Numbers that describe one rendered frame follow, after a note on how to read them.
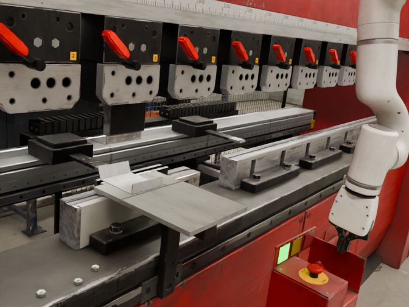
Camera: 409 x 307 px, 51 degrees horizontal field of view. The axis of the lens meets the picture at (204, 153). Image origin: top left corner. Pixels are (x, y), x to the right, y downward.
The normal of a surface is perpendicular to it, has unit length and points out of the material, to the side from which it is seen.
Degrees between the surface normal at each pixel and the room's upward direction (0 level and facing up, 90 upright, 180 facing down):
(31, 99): 90
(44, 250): 0
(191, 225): 0
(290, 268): 0
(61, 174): 90
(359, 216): 90
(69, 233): 90
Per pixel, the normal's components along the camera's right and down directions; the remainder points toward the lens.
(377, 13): -0.38, 0.11
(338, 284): 0.11, -0.95
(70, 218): -0.62, 0.15
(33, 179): 0.77, 0.26
